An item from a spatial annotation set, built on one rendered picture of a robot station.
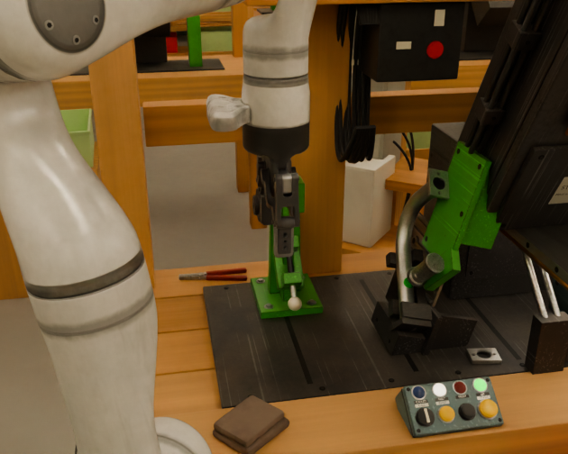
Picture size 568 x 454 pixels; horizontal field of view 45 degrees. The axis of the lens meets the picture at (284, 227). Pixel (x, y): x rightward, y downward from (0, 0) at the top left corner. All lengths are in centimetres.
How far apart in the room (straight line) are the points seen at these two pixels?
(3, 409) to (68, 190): 230
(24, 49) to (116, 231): 15
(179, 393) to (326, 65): 71
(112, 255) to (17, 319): 282
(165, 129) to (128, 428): 103
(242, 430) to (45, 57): 75
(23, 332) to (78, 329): 269
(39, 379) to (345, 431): 193
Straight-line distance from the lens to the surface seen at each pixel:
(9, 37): 46
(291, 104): 73
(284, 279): 136
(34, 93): 55
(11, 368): 301
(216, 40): 812
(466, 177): 124
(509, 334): 143
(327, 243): 159
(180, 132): 154
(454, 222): 125
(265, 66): 72
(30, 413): 275
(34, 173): 52
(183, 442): 66
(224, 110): 72
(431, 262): 124
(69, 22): 47
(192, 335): 140
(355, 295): 150
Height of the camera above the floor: 164
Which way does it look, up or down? 24 degrees down
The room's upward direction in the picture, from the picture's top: straight up
